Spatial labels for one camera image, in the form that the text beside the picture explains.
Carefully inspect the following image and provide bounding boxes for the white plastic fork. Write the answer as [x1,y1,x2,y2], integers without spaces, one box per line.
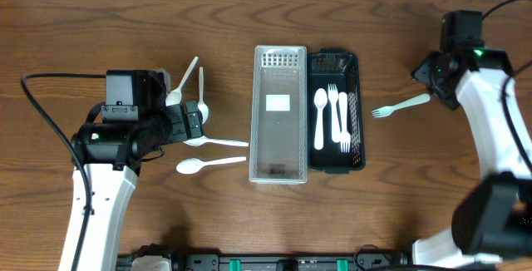
[372,93,431,118]
[338,92,351,153]

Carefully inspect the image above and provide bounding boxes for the white plastic fork hidden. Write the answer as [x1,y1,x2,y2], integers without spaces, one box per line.
[328,84,340,143]

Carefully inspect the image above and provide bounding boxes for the white plastic spoon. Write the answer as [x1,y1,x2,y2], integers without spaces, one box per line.
[313,88,328,150]
[165,57,199,106]
[185,135,249,147]
[198,67,209,124]

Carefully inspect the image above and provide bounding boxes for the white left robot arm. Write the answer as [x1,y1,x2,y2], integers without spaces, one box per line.
[59,101,204,270]

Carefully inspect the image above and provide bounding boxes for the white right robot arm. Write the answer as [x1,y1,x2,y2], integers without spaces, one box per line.
[411,48,531,269]

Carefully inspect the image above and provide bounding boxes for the white plastic spoon upright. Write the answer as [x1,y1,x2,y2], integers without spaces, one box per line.
[198,67,209,124]

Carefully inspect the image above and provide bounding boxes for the white plastic spoon lowest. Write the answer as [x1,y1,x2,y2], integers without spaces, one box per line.
[175,156,246,175]

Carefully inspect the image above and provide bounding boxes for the black plastic basket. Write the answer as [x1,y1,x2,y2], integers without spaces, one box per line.
[307,48,366,174]

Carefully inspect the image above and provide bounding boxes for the clear plastic basket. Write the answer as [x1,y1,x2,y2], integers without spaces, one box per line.
[249,45,308,185]

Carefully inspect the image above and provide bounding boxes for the black rail with green clips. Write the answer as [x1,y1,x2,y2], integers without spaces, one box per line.
[116,244,412,271]

